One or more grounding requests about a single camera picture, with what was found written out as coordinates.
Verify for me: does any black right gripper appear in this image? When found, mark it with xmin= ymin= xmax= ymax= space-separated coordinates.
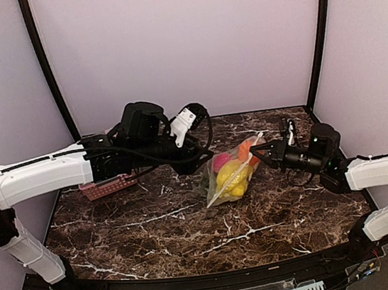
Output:
xmin=248 ymin=131 xmax=328 ymax=183

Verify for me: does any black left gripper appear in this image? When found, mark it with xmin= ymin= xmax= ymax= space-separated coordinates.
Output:
xmin=128 ymin=120 xmax=216 ymax=182

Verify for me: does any clear zip top bag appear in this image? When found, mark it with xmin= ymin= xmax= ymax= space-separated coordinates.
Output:
xmin=199 ymin=132 xmax=265 ymax=208

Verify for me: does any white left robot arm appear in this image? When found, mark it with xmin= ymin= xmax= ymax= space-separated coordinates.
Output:
xmin=0 ymin=131 xmax=212 ymax=290

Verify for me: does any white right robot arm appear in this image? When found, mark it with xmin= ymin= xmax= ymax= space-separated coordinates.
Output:
xmin=250 ymin=131 xmax=388 ymax=263

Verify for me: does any orange fake fruit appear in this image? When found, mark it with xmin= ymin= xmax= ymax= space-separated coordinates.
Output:
xmin=238 ymin=136 xmax=255 ymax=162

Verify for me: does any pink fake fruit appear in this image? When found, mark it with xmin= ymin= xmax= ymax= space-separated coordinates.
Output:
xmin=212 ymin=152 xmax=231 ymax=172

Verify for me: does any yellow fake lemon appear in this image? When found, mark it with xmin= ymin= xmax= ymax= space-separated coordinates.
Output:
xmin=216 ymin=160 xmax=242 ymax=186

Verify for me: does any yellow fake banana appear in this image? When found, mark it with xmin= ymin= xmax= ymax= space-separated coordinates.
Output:
xmin=217 ymin=165 xmax=253 ymax=198

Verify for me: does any pink perforated plastic basket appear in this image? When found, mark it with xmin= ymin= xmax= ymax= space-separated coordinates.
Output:
xmin=72 ymin=124 xmax=140 ymax=203

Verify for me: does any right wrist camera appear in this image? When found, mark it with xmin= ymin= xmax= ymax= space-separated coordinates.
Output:
xmin=278 ymin=110 xmax=344 ymax=169

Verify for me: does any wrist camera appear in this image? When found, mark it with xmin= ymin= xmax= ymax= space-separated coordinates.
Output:
xmin=278 ymin=110 xmax=344 ymax=169
xmin=116 ymin=93 xmax=212 ymax=155

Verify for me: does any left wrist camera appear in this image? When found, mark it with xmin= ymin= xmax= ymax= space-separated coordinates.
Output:
xmin=116 ymin=93 xmax=212 ymax=155

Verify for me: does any black front rail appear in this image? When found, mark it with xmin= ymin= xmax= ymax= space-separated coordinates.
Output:
xmin=50 ymin=243 xmax=376 ymax=290

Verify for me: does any black frame post right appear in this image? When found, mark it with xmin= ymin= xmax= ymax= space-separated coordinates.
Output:
xmin=305 ymin=0 xmax=329 ymax=113

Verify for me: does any black frame post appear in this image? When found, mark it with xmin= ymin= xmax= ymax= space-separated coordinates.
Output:
xmin=18 ymin=0 xmax=81 ymax=141
xmin=305 ymin=0 xmax=329 ymax=113

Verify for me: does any black frame post left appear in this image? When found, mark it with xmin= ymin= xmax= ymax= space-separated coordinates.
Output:
xmin=18 ymin=0 xmax=81 ymax=141

